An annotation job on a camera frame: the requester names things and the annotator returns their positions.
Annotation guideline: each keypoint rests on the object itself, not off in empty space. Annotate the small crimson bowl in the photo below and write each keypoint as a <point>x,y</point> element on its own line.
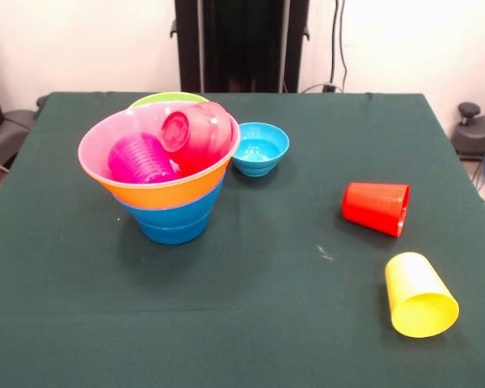
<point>202,137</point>

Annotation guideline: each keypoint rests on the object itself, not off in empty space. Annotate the large blue bowl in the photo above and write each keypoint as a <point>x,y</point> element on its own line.
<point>174,216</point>

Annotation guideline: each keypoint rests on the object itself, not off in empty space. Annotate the large orange bowl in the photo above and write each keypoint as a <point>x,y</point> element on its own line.
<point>161,196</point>

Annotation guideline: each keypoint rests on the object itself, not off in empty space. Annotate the purple cup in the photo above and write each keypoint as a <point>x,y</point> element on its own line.
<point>139,159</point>

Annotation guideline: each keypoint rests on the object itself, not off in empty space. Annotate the red cup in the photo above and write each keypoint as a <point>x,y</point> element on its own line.
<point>374,208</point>

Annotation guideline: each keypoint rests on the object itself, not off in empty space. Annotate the large pink bowl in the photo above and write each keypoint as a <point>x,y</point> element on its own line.
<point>101,145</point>

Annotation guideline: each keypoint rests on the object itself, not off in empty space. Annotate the small light blue bowl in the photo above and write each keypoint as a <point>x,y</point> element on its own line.
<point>262,147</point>

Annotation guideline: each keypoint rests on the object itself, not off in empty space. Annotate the dark green tablecloth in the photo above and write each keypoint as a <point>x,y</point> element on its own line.
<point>266,262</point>

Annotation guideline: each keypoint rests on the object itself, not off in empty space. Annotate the ribbed blue bowl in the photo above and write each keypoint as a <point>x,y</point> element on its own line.
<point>175,236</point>

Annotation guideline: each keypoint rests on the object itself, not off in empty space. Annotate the green bowl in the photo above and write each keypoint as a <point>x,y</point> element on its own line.
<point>169,98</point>

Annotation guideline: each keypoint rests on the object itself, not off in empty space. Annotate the yellow cup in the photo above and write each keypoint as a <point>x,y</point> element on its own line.
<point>420,299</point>

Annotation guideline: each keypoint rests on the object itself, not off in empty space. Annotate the black pedestal leg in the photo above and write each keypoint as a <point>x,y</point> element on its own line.
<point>8,133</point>
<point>477,133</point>

